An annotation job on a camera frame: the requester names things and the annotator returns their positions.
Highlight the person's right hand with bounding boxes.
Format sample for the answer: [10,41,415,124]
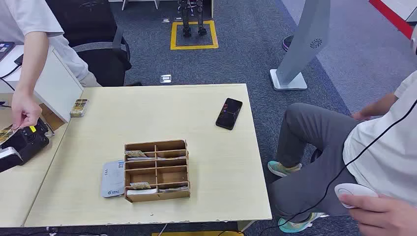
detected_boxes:
[351,111,374,122]

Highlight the person's left hand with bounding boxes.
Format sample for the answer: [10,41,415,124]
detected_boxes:
[347,194,417,236]
[11,91,43,130]

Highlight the patterned ID card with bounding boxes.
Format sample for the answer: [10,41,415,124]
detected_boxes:
[0,125,18,144]

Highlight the round white black controller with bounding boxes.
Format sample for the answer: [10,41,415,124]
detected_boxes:
[334,183,379,209]

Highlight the wooden compartment card organizer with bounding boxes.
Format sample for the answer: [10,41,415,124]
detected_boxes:
[123,139,191,204]

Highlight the person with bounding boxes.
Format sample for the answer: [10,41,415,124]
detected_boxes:
[0,0,102,131]
[267,70,417,236]

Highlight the pale grey card reader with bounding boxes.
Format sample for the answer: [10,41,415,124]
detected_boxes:
[101,159,126,199]

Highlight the white card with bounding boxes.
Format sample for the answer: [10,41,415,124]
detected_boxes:
[126,188,158,196]

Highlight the brown cardboard piece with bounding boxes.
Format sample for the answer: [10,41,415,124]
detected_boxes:
[38,103,66,132]

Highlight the black payment terminal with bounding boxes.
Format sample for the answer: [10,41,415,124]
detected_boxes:
[0,118,56,164]

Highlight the white box riser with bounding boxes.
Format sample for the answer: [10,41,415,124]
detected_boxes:
[0,45,85,123]

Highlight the stack of patterned cards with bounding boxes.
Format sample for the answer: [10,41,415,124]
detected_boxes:
[69,99,89,118]

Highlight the black stool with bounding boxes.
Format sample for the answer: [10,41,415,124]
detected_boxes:
[310,148,324,164]

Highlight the laptop computer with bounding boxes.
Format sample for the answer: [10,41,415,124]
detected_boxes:
[0,41,16,62]

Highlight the black office chair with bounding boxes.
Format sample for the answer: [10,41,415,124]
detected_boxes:
[45,0,133,88]

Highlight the teal sneaker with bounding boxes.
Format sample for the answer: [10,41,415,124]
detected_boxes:
[268,160,303,178]
[277,212,328,234]

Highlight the grey kiosk stand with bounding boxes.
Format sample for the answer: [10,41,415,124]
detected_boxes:
[269,0,331,91]

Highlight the black round base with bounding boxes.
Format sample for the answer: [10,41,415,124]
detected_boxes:
[282,35,296,52]

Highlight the black smartphone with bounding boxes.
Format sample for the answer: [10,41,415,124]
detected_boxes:
[215,97,243,131]

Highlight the yellow floor tape square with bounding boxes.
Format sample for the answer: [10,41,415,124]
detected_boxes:
[170,20,219,51]

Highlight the black humanoid robot legs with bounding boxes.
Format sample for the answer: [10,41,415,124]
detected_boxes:
[177,0,208,37]

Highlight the thin black device cable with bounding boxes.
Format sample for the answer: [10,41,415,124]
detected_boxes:
[0,63,22,109]

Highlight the black controller cable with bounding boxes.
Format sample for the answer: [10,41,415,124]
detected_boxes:
[259,99,417,236]

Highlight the white furniture frame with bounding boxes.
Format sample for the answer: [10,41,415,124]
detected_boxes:
[121,0,160,10]

